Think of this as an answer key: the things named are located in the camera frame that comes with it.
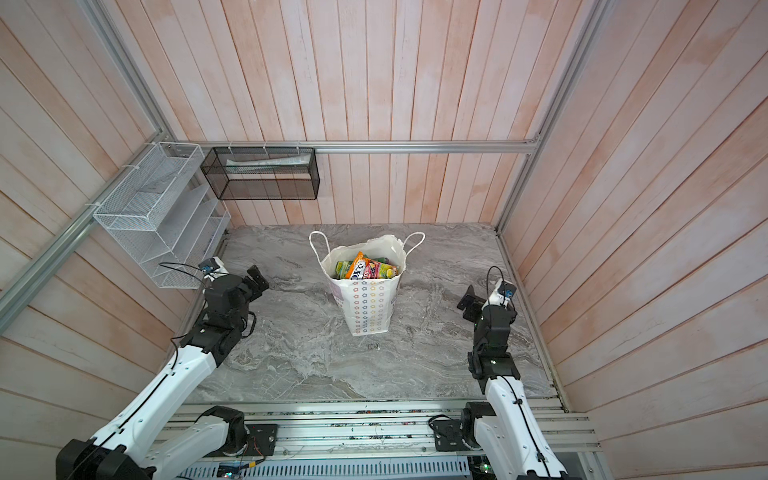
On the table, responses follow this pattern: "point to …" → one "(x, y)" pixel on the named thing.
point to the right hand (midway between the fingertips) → (486, 291)
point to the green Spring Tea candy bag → (342, 268)
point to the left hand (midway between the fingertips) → (245, 279)
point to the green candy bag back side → (386, 269)
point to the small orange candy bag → (357, 269)
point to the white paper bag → (367, 303)
